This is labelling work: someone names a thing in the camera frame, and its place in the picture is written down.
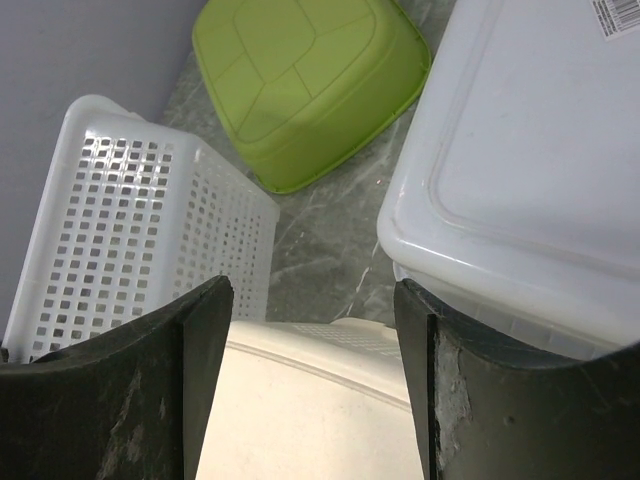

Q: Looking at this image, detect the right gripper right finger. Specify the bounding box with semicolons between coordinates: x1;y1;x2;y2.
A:
393;279;639;479

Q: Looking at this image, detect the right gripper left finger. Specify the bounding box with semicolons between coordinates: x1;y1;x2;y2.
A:
1;276;234;479

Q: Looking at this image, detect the cream perforated laundry basket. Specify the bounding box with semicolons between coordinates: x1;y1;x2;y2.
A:
197;318;423;479

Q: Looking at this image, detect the white basket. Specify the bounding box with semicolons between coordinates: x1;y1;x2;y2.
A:
2;95;279;363

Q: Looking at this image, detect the large white plastic container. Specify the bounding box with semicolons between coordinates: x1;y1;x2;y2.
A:
377;0;639;360

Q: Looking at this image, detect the green basket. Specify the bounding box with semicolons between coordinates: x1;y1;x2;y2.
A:
192;1;431;194

